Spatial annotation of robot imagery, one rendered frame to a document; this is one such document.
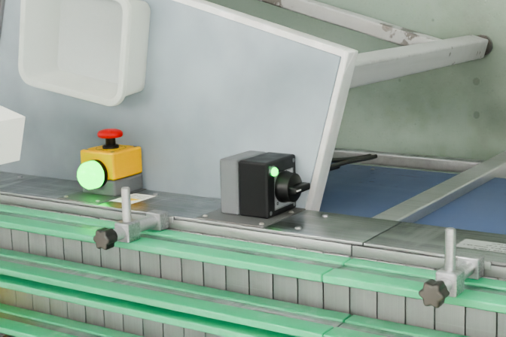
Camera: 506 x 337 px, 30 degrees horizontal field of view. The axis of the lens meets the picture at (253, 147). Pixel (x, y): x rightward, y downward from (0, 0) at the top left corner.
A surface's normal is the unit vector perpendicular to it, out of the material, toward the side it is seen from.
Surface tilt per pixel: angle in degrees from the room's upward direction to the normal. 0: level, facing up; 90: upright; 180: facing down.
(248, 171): 0
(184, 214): 90
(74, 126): 0
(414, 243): 90
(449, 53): 90
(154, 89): 0
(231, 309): 90
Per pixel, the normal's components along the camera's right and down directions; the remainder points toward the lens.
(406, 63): 0.82, 0.33
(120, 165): 0.84, 0.07
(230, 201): -0.54, 0.16
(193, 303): -0.02, -0.99
